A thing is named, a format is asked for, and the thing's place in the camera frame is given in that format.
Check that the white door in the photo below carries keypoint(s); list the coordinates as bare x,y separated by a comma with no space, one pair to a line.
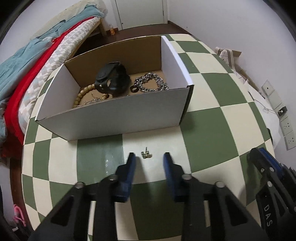
141,11

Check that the white cardboard box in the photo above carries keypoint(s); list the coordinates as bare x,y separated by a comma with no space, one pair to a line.
111,118

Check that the pale striped pillow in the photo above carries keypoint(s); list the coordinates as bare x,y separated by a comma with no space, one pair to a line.
64,14

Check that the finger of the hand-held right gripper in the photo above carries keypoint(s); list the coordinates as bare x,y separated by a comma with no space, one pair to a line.
272,160
257,162

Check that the small orange bottle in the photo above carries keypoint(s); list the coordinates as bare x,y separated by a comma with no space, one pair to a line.
112,30

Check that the small silver ear studs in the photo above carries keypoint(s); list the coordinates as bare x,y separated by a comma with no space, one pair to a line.
145,154

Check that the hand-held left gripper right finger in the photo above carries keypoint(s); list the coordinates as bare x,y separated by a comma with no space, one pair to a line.
172,180

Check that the pink clothes hanger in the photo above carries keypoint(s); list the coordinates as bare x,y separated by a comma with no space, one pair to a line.
18,214

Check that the wooden bed frame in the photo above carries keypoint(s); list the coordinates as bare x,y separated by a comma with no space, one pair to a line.
101,25

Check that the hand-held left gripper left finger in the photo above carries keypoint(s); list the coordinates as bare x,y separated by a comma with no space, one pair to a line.
126,180

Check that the light blue duvet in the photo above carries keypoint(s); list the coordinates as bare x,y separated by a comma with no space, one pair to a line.
20,58

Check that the white quilted bag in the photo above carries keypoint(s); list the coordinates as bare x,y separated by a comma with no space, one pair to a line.
227,58

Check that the black charger plug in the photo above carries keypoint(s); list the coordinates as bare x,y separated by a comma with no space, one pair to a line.
282,111

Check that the green checkered tablecloth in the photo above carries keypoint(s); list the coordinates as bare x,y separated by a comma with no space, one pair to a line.
208,120

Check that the grey checked quilt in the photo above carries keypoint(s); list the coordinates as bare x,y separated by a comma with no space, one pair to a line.
69,39

